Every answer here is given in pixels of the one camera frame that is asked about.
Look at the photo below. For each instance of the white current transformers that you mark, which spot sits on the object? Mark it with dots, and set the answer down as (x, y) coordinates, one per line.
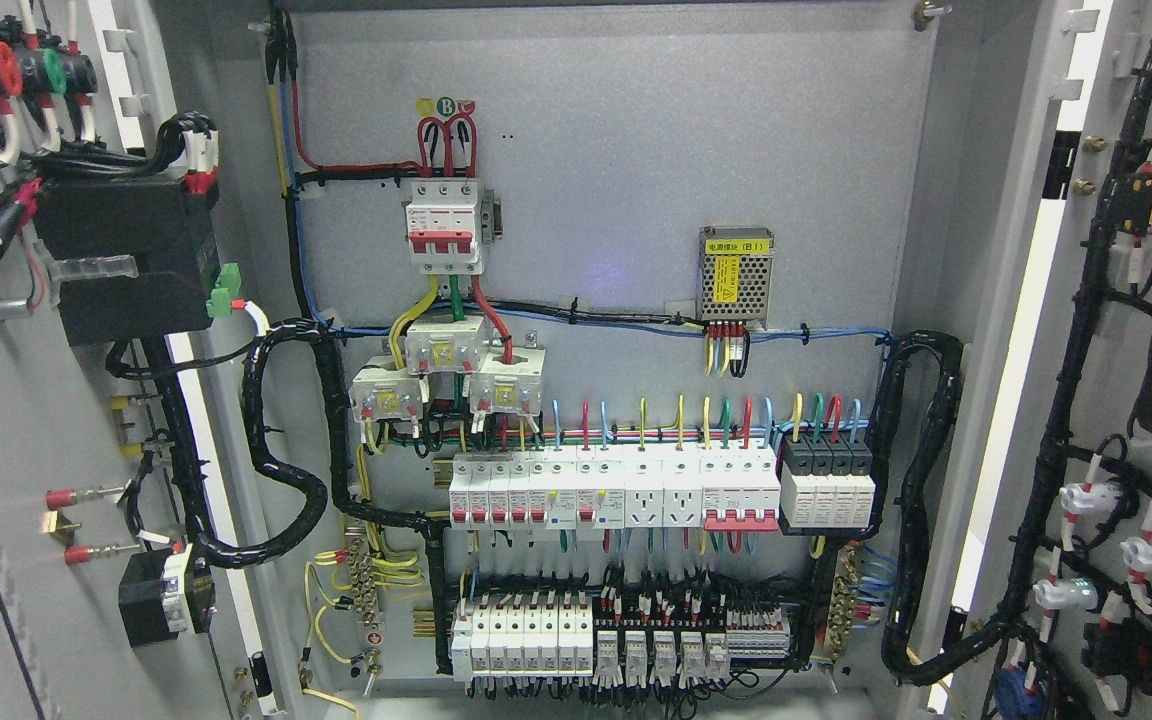
(443, 354)

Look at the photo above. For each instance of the white socket breaker row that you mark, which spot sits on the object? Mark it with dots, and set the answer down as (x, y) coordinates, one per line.
(587, 492)

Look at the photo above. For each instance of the metal mesh power supply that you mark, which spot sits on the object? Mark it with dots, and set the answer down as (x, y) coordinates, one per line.
(735, 266)

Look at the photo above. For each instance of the main red white breaker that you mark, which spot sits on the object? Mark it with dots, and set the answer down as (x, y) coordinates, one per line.
(448, 220)

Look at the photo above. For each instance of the lower relay terminal row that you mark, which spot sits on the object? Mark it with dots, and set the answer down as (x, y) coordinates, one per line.
(626, 637)

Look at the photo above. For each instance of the black surge protector module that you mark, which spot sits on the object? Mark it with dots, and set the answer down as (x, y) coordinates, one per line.
(825, 487)

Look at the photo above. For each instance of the black digital power meter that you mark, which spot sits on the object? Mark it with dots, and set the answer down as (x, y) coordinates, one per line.
(134, 257)

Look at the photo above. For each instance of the red handled circuit breaker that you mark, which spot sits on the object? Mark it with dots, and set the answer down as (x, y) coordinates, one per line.
(740, 491)

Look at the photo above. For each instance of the white rotary selector switch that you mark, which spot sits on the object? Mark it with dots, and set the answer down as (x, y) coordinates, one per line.
(165, 592)

